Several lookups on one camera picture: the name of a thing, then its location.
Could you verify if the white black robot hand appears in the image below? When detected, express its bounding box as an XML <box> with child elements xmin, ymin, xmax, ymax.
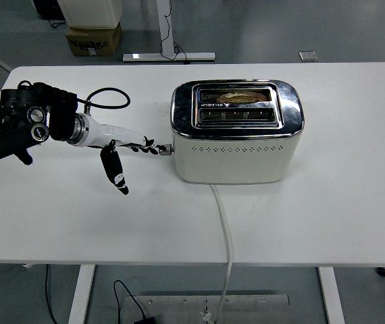
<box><xmin>76</xmin><ymin>113</ymin><xmax>168</xmax><ymax>196</ymax></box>

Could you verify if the cream chrome two-slot toaster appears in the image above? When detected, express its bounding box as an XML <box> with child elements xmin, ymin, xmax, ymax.
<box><xmin>170</xmin><ymin>78</ymin><xmax>305</xmax><ymax>185</ymax></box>

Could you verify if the brown cardboard box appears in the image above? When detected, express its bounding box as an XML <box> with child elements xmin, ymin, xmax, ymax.
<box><xmin>66</xmin><ymin>22</ymin><xmax>123</xmax><ymax>57</ymax></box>

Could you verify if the white desk stand with foot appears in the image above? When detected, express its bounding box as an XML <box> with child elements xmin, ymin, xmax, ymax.
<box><xmin>122</xmin><ymin>0</ymin><xmax>217</xmax><ymax>63</ymax></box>

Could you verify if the brown bread slice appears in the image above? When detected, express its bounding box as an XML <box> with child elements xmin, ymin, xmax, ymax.
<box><xmin>215</xmin><ymin>90</ymin><xmax>268</xmax><ymax>104</ymax></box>

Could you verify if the black object on floor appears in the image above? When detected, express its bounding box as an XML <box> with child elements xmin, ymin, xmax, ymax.
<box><xmin>32</xmin><ymin>0</ymin><xmax>66</xmax><ymax>20</ymax></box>

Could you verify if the white table leg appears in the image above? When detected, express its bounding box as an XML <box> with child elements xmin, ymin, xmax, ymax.
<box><xmin>68</xmin><ymin>264</ymin><xmax>96</xmax><ymax>324</ymax></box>
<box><xmin>317</xmin><ymin>267</ymin><xmax>346</xmax><ymax>324</ymax></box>

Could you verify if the grey metal plate with screws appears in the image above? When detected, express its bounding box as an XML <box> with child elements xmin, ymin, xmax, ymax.
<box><xmin>123</xmin><ymin>294</ymin><xmax>293</xmax><ymax>324</ymax></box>

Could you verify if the black cable on desk stand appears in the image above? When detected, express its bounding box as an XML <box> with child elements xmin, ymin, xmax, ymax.
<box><xmin>160</xmin><ymin>0</ymin><xmax>193</xmax><ymax>64</ymax></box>

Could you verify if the white toaster power cable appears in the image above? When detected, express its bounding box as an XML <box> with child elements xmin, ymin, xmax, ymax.
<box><xmin>209</xmin><ymin>183</ymin><xmax>234</xmax><ymax>324</ymax></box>

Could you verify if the thin black hanging cable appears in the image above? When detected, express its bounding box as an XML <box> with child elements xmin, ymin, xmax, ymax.
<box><xmin>45</xmin><ymin>264</ymin><xmax>58</xmax><ymax>324</ymax></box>

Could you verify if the black cable with adapter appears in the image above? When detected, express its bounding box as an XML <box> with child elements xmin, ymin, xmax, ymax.
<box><xmin>113</xmin><ymin>279</ymin><xmax>158</xmax><ymax>324</ymax></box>

